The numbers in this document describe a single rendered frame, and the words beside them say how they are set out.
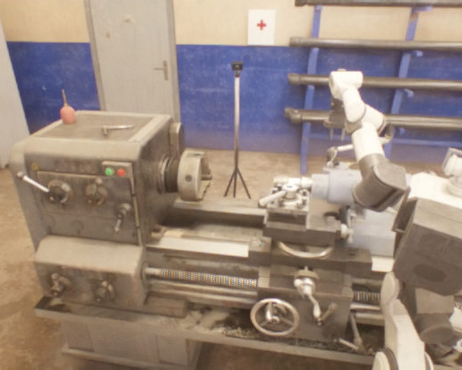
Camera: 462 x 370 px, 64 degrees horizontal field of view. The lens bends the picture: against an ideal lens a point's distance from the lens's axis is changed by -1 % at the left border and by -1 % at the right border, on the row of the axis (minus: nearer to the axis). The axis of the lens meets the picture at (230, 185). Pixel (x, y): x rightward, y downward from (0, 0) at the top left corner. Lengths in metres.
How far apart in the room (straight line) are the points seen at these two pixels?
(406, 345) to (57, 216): 1.60
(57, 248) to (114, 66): 3.52
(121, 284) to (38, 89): 4.38
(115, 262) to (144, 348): 0.65
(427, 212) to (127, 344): 1.74
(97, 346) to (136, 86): 3.49
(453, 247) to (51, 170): 1.57
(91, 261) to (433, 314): 1.42
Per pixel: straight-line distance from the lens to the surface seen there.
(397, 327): 1.60
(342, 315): 1.75
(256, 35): 4.52
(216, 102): 4.87
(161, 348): 2.26
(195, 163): 1.74
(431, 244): 1.17
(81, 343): 2.49
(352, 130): 1.39
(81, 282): 1.96
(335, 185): 1.72
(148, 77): 5.01
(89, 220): 1.88
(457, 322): 1.71
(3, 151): 5.22
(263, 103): 4.78
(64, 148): 1.78
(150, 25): 4.89
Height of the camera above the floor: 1.91
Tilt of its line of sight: 28 degrees down
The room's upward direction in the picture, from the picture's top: straight up
